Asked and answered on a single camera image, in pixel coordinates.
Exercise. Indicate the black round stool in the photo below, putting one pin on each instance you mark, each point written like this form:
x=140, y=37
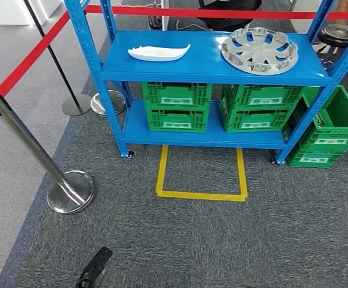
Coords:
x=337, y=33

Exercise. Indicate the blue metal shelf rack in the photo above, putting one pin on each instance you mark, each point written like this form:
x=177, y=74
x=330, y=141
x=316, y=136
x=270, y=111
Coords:
x=204, y=59

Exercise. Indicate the red barrier belt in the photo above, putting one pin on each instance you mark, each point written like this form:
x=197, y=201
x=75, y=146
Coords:
x=29, y=59
x=192, y=12

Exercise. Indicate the black office chair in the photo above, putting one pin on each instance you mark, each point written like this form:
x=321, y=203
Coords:
x=222, y=24

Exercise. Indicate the yellow floor tape marking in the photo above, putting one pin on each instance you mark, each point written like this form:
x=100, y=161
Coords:
x=201, y=196

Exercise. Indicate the white table leg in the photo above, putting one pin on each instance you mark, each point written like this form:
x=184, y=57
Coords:
x=164, y=14

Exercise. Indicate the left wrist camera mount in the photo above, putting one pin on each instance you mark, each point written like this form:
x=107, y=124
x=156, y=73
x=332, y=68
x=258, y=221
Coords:
x=97, y=264

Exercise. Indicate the chrome stanchion post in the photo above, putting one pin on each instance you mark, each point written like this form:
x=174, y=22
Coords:
x=26, y=139
x=115, y=102

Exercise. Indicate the grey wheel hubcap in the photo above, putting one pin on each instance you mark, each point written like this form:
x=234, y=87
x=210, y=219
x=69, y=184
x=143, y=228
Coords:
x=260, y=49

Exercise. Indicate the white boat-shaped plastic part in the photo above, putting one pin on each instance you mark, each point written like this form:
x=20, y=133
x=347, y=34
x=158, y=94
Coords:
x=157, y=53

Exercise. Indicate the black shelf caster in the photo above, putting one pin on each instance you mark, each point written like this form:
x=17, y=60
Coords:
x=274, y=160
x=130, y=154

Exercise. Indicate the black stanchion post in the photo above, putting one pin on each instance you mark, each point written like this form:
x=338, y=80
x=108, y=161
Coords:
x=76, y=106

